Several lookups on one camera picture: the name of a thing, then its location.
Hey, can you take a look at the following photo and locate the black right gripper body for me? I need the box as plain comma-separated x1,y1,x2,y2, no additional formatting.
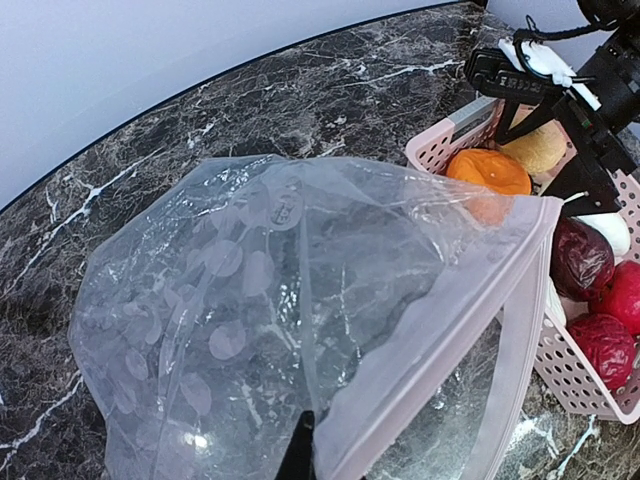
543,92,639,216

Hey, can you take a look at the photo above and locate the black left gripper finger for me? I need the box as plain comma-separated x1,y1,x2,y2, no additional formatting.
275,410,316,480

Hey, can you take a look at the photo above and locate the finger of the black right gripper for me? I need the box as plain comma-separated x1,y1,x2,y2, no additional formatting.
494,100,554,148

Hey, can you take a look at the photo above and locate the yellow lemon toy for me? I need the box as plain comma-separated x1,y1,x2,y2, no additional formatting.
499,122,567,175

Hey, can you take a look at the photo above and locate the orange tangerine toy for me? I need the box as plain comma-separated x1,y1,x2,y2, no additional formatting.
446,149,532,225

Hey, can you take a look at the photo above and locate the dark red onion toy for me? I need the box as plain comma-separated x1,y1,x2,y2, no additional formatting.
550,216,615,302

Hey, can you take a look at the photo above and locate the pink plastic basket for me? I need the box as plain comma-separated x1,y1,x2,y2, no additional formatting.
405,96,639,425

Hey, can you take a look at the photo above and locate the red apple toy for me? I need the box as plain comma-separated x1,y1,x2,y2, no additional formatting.
568,313,636,390
589,260,639,336

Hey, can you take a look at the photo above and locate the clear zip top bag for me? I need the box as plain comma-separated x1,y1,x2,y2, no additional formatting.
69,155,562,479

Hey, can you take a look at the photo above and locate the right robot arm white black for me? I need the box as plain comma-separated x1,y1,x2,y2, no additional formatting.
496,1,639,216

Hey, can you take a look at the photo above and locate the white bun toy upper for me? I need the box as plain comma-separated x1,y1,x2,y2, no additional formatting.
574,213,631,258

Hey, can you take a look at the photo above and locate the white bun toy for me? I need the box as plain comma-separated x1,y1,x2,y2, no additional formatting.
574,213,631,258
546,278,567,327

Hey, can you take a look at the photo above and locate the white bun toy lower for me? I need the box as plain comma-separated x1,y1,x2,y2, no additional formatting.
546,278,567,327

